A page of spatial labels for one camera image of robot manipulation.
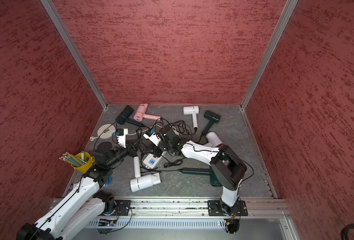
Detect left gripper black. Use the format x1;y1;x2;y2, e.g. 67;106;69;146
106;137;144;168

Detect white power strip coloured sockets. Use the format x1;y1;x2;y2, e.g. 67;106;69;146
142;152;166;169

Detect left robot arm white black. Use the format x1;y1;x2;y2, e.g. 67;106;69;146
16;143;138;240

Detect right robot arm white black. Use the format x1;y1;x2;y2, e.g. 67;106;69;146
152;128;248;216

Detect white blue box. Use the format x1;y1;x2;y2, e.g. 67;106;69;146
105;177;112;186

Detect yellow pencil cup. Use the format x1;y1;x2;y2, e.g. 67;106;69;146
59;151;95;174

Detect white tape roll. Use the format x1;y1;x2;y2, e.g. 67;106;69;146
97;124;116;139

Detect pink hair dryer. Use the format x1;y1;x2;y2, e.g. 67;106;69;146
134;104;161;122

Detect large white hair dryer front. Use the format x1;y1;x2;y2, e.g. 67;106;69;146
130;157;161;193

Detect black hair dryer back left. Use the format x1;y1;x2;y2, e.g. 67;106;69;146
116;105;146;128

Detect dark green hair dryer back right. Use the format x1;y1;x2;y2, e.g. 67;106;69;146
201;111;221;136

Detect dark green hair dryer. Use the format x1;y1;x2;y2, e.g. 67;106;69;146
201;111;221;136
179;167;222;187

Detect dark green hair dryer front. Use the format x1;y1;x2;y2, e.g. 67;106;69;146
179;167;222;187

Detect white power strip cable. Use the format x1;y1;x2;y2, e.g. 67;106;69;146
89;128;148;142

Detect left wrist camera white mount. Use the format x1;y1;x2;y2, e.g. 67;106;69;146
114;129;129;148

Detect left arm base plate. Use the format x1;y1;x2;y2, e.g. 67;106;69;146
112;200;132;216

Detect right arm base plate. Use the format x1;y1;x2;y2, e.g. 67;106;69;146
207;200;248;217

